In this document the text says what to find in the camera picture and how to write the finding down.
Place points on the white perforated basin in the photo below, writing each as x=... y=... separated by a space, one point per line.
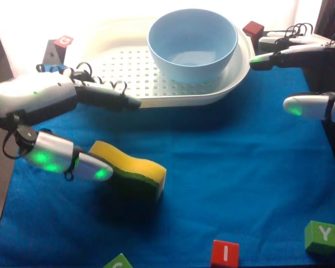
x=184 y=95

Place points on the red block letter G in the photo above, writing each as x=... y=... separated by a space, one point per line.
x=63 y=41

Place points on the red block letter I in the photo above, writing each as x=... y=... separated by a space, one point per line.
x=224 y=252

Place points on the plain red block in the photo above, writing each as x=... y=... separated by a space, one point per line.
x=252 y=29

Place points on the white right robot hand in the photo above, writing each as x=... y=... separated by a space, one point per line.
x=310 y=104

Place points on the blue cloth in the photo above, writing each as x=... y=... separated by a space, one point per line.
x=226 y=167

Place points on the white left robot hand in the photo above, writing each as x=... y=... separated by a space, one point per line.
x=30 y=92

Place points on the green block letter C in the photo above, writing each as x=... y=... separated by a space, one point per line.
x=118 y=262

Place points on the light blue bowl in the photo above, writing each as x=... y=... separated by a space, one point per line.
x=192 y=67

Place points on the green block letter Y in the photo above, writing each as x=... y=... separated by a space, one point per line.
x=321 y=237

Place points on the yellow and green sponge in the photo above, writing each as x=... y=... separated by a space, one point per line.
x=139 y=173

